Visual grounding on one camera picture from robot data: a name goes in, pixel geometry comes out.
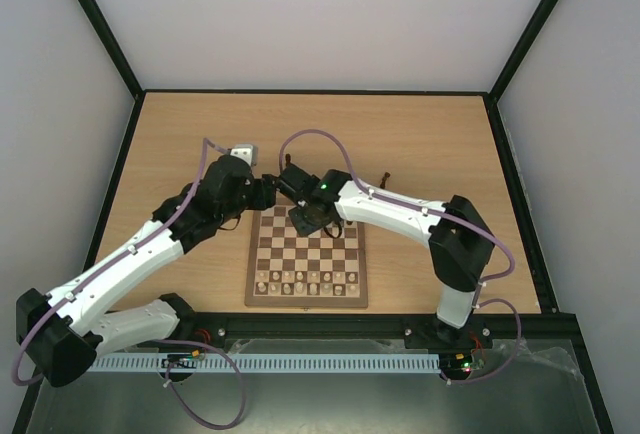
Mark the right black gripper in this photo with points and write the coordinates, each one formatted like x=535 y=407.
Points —
x=307 y=219

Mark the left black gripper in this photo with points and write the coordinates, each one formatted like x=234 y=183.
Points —
x=266 y=194

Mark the dark knight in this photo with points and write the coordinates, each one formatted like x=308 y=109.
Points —
x=384 y=180

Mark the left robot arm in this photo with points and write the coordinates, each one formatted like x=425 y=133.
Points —
x=125 y=274

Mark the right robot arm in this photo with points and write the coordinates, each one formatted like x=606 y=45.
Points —
x=420 y=229

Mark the wooden chess board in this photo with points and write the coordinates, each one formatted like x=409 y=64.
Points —
x=276 y=246

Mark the light chess pieces row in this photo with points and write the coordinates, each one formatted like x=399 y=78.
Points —
x=300 y=284

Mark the grey slotted cable duct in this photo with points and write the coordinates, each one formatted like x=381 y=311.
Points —
x=270 y=363

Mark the black aluminium frame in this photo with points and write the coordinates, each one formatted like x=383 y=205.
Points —
x=550 y=323

